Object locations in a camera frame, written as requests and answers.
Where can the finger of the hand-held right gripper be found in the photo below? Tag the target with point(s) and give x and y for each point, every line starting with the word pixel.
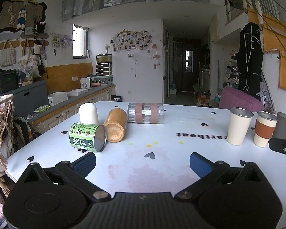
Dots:
pixel 280 145

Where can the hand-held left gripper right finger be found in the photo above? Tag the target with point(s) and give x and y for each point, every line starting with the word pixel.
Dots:
pixel 200 165

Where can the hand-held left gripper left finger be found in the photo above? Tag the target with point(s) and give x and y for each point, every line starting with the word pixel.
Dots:
pixel 85 164

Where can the green tin cup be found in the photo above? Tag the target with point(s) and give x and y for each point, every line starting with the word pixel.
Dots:
pixel 85 136

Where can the grey cup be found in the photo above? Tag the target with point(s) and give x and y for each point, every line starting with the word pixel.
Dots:
pixel 283 126

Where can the white cup brown sleeve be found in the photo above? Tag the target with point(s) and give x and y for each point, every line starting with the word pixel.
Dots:
pixel 264 131

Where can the cream metal cup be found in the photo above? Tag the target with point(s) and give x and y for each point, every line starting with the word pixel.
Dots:
pixel 239 128

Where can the wooden cup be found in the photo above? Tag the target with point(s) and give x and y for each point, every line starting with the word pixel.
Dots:
pixel 114 126

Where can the clear glass cup pink bands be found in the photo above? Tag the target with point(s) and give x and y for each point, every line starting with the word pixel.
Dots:
pixel 145 113

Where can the grey top cabinet counter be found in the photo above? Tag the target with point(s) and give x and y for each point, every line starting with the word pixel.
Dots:
pixel 69 109

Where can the purple beanbag seat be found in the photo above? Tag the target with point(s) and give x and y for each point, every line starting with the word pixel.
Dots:
pixel 238 100

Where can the red snack box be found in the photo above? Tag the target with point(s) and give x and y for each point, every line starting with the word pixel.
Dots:
pixel 202 100

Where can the green wet wipes pack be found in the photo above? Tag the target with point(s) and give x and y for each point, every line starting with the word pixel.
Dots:
pixel 41 109

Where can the white cardboard box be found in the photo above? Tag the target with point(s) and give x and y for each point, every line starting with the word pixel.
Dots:
pixel 58 98

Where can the flat white box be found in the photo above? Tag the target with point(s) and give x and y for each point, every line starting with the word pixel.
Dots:
pixel 77 92

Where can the white small appliance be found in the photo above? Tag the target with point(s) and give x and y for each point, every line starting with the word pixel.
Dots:
pixel 85 83

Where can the teal patterned box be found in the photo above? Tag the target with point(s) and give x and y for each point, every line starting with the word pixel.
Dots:
pixel 102 80

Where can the grey storage box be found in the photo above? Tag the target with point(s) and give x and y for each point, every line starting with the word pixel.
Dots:
pixel 26 97

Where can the black jacket white trim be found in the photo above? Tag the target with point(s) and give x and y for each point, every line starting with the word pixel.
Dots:
pixel 249 57

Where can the small drawer unit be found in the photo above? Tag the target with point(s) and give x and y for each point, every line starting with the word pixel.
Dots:
pixel 104 69

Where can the dark door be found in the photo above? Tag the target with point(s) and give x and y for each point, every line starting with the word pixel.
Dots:
pixel 184 64

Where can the glass fish tank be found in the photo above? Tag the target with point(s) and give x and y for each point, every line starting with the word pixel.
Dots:
pixel 104 58

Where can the printed tote bag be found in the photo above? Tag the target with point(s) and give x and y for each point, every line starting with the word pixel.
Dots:
pixel 27 63

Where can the black storage bag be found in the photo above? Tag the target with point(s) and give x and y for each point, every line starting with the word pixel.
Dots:
pixel 3 81

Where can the window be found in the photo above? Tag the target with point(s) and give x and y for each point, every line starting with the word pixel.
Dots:
pixel 79 43

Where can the cloud shaped photo board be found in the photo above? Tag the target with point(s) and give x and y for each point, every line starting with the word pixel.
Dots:
pixel 131 40

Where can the cream knitted tote bag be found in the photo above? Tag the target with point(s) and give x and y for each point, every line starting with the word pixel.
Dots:
pixel 7 57

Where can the stair railing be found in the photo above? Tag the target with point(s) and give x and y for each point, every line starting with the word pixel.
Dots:
pixel 252 2

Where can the blue white plush doll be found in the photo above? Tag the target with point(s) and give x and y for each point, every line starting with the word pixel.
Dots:
pixel 21 18

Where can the brown wall board with dolls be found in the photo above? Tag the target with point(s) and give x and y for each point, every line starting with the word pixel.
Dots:
pixel 7 12

